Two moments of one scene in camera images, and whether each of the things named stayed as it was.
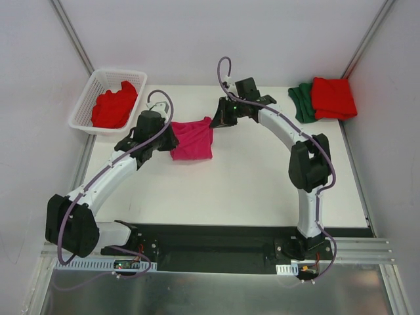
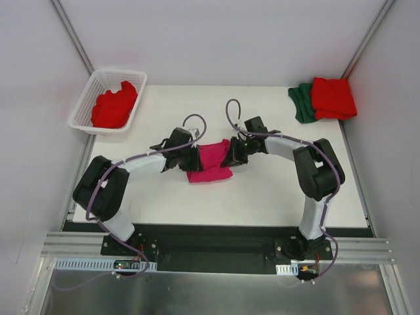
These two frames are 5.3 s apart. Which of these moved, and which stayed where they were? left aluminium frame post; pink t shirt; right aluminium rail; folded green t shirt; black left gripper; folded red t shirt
Moved: pink t shirt; black left gripper
Stayed: folded green t shirt; right aluminium rail; folded red t shirt; left aluminium frame post
